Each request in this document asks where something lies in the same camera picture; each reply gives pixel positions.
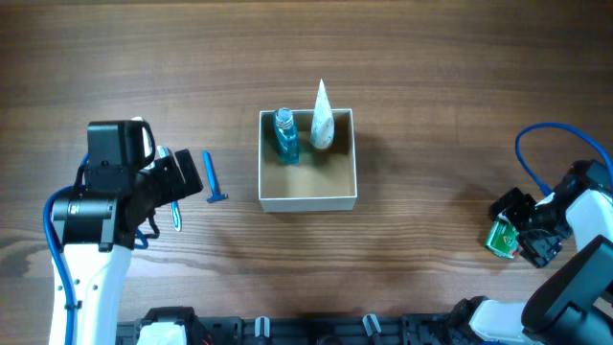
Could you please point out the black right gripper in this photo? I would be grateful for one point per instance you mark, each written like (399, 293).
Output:
(522, 222)

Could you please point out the white cardboard box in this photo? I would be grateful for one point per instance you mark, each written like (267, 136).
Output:
(322, 180)

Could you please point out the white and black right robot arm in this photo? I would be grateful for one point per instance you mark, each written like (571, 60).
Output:
(562, 310)

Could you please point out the white lotion tube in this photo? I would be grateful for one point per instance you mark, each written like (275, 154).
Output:
(322, 126)

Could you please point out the blue and white toothbrush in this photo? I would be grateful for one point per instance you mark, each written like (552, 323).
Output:
(175, 210)

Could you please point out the green soap box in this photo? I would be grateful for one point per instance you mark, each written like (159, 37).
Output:
(501, 240)

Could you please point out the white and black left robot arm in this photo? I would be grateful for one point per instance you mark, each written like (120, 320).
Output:
(93, 225)

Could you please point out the blue mouthwash bottle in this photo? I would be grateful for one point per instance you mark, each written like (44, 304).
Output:
(287, 135)

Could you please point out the blue disposable razor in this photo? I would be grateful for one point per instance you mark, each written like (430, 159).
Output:
(217, 195)

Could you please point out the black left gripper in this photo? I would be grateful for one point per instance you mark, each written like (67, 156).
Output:
(169, 177)

